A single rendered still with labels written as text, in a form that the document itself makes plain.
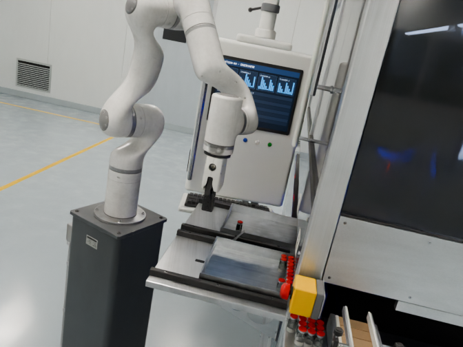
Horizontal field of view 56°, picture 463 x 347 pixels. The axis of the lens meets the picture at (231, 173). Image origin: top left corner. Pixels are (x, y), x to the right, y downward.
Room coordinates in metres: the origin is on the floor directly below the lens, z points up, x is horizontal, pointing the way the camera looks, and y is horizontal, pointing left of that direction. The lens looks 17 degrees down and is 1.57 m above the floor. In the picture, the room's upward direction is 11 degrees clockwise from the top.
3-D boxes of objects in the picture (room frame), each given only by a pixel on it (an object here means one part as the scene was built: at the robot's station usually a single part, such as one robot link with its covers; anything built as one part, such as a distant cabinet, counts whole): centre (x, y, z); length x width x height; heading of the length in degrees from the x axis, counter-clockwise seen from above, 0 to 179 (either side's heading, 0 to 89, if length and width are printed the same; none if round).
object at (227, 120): (1.18, 0.05, 1.35); 0.09 x 0.08 x 0.13; 135
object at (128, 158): (1.54, 0.36, 1.16); 0.19 x 0.12 x 0.24; 135
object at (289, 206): (2.07, -0.33, 0.73); 1.98 x 0.01 x 0.25; 174
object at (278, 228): (1.57, -0.18, 0.90); 0.34 x 0.26 x 0.04; 84
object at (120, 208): (1.51, 0.38, 0.95); 0.19 x 0.19 x 0.18
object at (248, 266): (1.23, -0.15, 0.90); 0.34 x 0.26 x 0.04; 84
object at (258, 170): (2.15, -0.03, 1.19); 0.50 x 0.19 x 0.78; 92
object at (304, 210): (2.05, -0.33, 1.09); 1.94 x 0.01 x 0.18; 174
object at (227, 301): (1.40, -0.09, 0.87); 0.70 x 0.48 x 0.02; 174
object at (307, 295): (0.97, -0.24, 0.99); 0.08 x 0.07 x 0.07; 84
